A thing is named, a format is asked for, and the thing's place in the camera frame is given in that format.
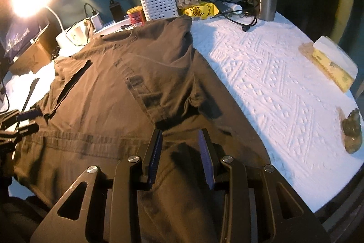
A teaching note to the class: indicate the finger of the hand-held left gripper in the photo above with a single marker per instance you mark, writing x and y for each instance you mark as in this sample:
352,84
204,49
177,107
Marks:
28,129
28,115

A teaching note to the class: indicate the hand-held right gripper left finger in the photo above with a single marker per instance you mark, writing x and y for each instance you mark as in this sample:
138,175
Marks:
155,157

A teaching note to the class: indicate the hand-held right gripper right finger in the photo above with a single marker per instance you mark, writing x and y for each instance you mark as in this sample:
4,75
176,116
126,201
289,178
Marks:
206,157

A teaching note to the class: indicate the brown printed t-shirt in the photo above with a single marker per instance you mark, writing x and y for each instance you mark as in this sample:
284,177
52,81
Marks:
113,106

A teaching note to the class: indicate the black flat tool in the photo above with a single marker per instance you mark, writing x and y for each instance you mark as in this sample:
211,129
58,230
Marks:
30,93

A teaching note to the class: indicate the cardboard box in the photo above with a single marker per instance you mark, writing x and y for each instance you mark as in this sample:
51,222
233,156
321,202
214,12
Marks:
34,52

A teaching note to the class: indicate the clear plastic bag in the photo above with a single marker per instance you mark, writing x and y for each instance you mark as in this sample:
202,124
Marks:
17,38

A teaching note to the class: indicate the white textured table cover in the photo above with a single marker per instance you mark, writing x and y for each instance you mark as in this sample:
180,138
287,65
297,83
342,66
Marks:
256,75

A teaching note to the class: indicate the white charger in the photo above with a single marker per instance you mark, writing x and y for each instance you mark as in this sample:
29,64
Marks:
97,21

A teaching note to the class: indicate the white power strip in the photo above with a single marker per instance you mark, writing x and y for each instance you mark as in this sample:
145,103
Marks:
116,26

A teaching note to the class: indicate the small black plug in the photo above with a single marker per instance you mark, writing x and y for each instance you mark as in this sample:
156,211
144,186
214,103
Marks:
126,27

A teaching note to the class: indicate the black charger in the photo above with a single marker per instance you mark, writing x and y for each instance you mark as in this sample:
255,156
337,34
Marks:
116,11

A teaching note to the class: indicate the red tin can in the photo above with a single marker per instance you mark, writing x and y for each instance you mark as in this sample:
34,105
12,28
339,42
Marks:
136,17

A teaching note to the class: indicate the yellow snack packet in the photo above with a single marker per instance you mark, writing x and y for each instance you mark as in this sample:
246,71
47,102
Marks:
200,10

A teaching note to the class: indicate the small white tube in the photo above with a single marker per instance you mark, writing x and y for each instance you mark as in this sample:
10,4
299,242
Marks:
233,7

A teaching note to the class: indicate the white perforated plastic basket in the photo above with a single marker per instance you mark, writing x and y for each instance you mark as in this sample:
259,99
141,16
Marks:
159,2

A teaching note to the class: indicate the yellow tissue pack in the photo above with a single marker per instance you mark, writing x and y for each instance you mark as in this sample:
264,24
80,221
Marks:
332,66

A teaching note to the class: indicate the yellow curtain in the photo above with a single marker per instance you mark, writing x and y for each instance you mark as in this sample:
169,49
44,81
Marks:
348,4

